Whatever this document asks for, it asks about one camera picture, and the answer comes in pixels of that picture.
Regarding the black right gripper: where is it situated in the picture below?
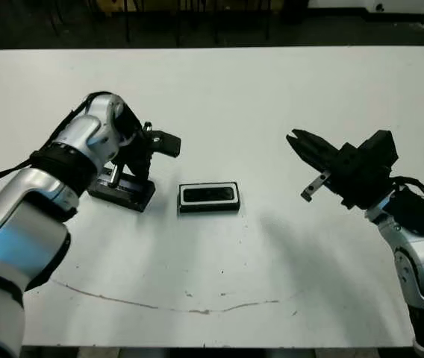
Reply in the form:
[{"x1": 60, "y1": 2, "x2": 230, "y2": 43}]
[{"x1": 285, "y1": 128, "x2": 396, "y2": 210}]

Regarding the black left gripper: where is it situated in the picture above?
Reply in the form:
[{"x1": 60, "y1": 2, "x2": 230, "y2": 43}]
[{"x1": 107, "y1": 122, "x2": 154, "y2": 186}]

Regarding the black box lid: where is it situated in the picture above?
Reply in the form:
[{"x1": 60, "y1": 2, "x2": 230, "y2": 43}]
[{"x1": 87, "y1": 166, "x2": 157, "y2": 213}]

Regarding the black camera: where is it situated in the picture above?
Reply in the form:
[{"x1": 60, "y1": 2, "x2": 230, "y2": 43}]
[{"x1": 182, "y1": 187, "x2": 235, "y2": 203}]

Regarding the black box base white insert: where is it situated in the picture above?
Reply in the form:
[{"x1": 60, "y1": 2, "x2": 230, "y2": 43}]
[{"x1": 177, "y1": 180, "x2": 241, "y2": 215}]

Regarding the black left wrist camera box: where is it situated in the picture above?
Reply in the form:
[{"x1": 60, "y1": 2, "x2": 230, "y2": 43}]
[{"x1": 148, "y1": 129, "x2": 182, "y2": 157}]

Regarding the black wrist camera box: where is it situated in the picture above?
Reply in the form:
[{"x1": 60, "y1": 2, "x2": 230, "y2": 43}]
[
  {"x1": 148, "y1": 129, "x2": 182, "y2": 157},
  {"x1": 359, "y1": 129, "x2": 399, "y2": 172}
]

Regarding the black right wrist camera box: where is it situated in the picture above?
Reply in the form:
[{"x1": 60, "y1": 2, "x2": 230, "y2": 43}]
[{"x1": 359, "y1": 129, "x2": 399, "y2": 172}]

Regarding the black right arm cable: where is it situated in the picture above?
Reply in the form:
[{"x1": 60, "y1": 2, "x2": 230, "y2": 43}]
[{"x1": 390, "y1": 175, "x2": 424, "y2": 201}]

